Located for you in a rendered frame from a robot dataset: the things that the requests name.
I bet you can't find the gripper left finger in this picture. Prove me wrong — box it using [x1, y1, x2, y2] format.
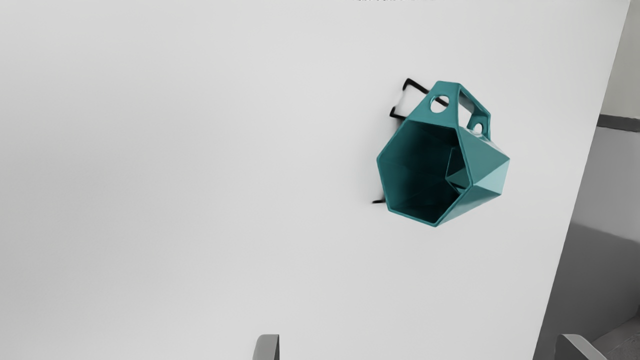
[252, 334, 281, 360]

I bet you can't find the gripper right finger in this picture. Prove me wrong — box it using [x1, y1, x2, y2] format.
[554, 333, 608, 360]

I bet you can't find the teal faceted mug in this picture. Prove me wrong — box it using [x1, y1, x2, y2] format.
[376, 80, 511, 228]

